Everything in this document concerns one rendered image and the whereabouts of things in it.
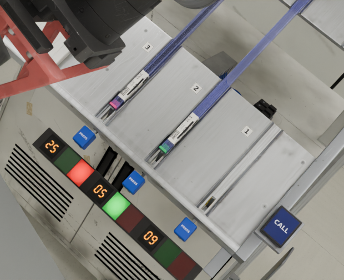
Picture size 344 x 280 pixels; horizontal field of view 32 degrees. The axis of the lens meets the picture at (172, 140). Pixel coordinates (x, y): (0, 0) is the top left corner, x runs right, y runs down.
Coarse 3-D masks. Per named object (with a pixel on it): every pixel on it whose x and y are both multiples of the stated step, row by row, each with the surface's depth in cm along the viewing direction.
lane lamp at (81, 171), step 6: (78, 162) 96; (84, 162) 96; (72, 168) 96; (78, 168) 96; (84, 168) 96; (90, 168) 95; (72, 174) 95; (78, 174) 95; (84, 174) 95; (72, 180) 95; (78, 180) 95; (84, 180) 95
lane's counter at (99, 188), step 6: (102, 180) 95; (96, 186) 95; (102, 186) 95; (108, 186) 95; (90, 192) 94; (96, 192) 94; (102, 192) 94; (108, 192) 94; (96, 198) 94; (102, 198) 94
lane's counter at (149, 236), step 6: (150, 228) 93; (144, 234) 93; (150, 234) 93; (156, 234) 93; (162, 234) 93; (138, 240) 92; (144, 240) 92; (150, 240) 92; (156, 240) 92; (150, 246) 92
